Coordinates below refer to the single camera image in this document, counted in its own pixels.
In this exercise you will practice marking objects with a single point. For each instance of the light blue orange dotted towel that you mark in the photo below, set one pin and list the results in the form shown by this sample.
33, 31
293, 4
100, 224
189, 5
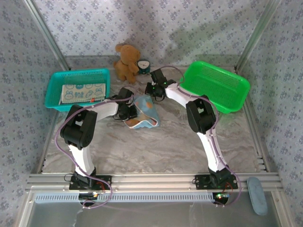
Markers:
146, 111

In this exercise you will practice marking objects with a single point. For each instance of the cream towel with teal bunnies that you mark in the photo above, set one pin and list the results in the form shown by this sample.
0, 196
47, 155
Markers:
78, 93

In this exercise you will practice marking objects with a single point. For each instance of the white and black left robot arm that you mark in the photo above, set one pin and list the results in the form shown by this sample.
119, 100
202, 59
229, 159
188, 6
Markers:
81, 158

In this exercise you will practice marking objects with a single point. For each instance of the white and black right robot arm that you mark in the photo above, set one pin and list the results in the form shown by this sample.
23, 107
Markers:
210, 151

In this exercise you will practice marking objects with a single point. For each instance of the small teal alarm clock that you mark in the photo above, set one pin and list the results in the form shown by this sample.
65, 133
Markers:
143, 67

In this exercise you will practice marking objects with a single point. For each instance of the brown teddy bear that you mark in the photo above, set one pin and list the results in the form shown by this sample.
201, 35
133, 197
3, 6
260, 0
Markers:
126, 61

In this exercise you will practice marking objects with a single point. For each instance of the teal plastic basket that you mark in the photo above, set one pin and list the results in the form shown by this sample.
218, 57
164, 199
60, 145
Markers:
78, 76

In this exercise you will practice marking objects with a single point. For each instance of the green plastic basket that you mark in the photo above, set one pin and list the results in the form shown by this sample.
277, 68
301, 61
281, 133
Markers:
217, 85

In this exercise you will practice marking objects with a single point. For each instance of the small circuit board with lights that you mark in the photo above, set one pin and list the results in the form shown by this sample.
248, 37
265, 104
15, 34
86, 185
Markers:
221, 196
91, 195

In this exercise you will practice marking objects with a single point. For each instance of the grey metal lower shelf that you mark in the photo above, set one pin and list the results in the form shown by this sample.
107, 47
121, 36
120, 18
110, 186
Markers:
151, 216

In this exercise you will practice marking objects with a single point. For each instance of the blue-grey oblong pad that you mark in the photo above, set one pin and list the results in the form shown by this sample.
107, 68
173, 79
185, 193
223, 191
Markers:
256, 196

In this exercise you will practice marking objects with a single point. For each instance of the aluminium front rail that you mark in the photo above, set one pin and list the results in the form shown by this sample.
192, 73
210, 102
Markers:
151, 182

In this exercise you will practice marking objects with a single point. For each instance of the aluminium table side rail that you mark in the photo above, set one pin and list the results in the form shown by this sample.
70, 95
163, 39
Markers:
48, 139
255, 142

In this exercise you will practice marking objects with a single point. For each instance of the aluminium frame post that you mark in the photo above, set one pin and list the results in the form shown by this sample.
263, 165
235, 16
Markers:
263, 23
41, 22

